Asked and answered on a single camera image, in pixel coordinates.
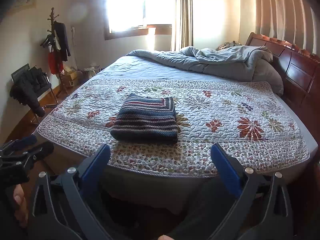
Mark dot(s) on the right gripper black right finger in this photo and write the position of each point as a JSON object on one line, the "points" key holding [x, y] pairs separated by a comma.
{"points": [[246, 185]]}

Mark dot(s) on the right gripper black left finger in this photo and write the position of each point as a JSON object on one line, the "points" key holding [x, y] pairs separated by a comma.
{"points": [[59, 210]]}

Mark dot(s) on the window with wooden frame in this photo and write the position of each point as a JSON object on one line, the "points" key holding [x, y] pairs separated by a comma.
{"points": [[128, 18]]}

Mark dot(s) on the floral quilted bedspread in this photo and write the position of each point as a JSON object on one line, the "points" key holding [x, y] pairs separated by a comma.
{"points": [[248, 120]]}

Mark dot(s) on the wooden coat rack with clothes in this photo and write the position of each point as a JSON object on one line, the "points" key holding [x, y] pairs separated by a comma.
{"points": [[52, 42]]}

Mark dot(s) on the clutter boxes by wall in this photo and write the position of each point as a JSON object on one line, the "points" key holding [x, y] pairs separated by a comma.
{"points": [[73, 77]]}

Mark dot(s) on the beige curtain behind headboard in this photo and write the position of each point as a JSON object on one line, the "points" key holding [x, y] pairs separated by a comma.
{"points": [[293, 21]]}

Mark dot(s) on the striped blue knitted sweater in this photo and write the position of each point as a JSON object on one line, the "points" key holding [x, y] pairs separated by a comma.
{"points": [[145, 120]]}

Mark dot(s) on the patterned cloth beside pillow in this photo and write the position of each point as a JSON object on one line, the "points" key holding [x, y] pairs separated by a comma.
{"points": [[228, 45]]}

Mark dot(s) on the grey crumpled duvet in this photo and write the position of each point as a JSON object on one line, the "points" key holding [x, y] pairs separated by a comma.
{"points": [[235, 63]]}

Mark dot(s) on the grey pillow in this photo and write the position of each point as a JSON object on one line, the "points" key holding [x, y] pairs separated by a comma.
{"points": [[265, 72]]}

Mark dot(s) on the black chair with clothes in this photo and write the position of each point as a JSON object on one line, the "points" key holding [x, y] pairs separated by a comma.
{"points": [[28, 85]]}

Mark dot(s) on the person's left hand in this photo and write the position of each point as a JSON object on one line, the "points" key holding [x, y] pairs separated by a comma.
{"points": [[21, 211]]}

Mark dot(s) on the dark wooden headboard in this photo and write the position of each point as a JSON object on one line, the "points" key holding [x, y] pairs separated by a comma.
{"points": [[300, 72]]}

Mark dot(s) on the beige window curtain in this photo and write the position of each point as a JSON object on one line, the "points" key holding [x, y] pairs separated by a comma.
{"points": [[182, 25]]}

